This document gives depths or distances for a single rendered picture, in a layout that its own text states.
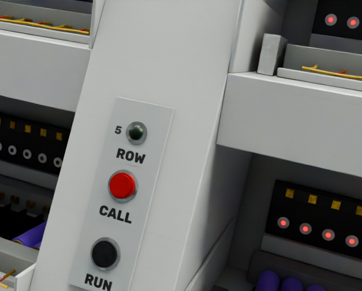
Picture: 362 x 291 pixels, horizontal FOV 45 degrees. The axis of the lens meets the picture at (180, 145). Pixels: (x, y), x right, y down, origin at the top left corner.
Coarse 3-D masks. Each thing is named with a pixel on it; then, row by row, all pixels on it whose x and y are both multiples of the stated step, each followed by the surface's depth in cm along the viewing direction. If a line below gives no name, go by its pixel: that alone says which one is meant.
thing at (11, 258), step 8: (0, 240) 36; (8, 240) 36; (0, 248) 35; (8, 248) 35; (16, 248) 35; (24, 248) 35; (32, 248) 35; (0, 256) 34; (8, 256) 34; (16, 256) 34; (24, 256) 34; (32, 256) 34; (0, 264) 34; (8, 264) 34; (16, 264) 34; (24, 264) 34; (32, 264) 33; (8, 272) 34; (16, 272) 34; (0, 280) 33
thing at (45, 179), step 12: (0, 168) 50; (12, 168) 49; (24, 168) 49; (24, 180) 49; (36, 180) 49; (48, 180) 48; (0, 204) 48; (36, 216) 47; (24, 276) 27; (0, 288) 33; (12, 288) 34; (24, 288) 28
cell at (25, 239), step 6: (36, 228) 40; (42, 228) 40; (24, 234) 38; (30, 234) 38; (36, 234) 39; (42, 234) 39; (12, 240) 38; (18, 240) 37; (24, 240) 37; (30, 240) 38; (36, 240) 38; (30, 246) 38
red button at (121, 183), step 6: (120, 174) 27; (126, 174) 27; (114, 180) 27; (120, 180) 27; (126, 180) 26; (132, 180) 26; (114, 186) 27; (120, 186) 26; (126, 186) 26; (132, 186) 26; (114, 192) 27; (120, 192) 26; (126, 192) 26; (132, 192) 27; (120, 198) 27
